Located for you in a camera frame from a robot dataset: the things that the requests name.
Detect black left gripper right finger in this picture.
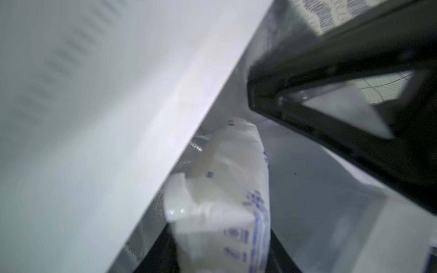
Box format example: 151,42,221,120
266,230,302,273

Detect white ice pack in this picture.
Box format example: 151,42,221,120
163,118,271,273

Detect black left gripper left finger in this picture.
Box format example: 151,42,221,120
134,225,179,273

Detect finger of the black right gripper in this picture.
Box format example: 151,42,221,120
247,1,437,214

